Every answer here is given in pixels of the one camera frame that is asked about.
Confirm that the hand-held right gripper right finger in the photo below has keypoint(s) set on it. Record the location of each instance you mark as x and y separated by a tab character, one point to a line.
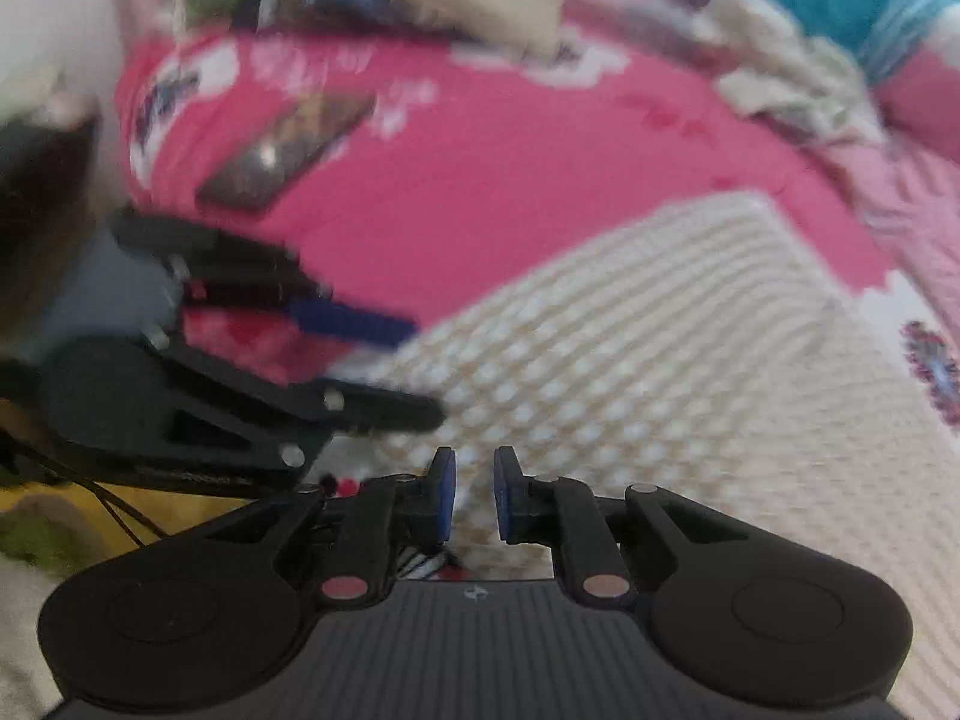
501	491

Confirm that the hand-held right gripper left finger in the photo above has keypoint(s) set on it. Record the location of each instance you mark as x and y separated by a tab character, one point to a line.
448	491

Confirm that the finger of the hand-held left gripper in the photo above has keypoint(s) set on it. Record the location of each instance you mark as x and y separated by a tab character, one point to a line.
375	412
352	322

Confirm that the beige checked knit cardigan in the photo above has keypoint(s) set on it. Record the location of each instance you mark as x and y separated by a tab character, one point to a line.
637	390

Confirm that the black smartphone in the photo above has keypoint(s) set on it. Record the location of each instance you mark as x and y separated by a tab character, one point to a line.
285	146

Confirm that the cream folded garment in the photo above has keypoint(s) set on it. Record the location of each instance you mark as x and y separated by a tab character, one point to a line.
480	0

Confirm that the white knit garment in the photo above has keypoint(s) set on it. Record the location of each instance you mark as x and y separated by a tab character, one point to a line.
780	67

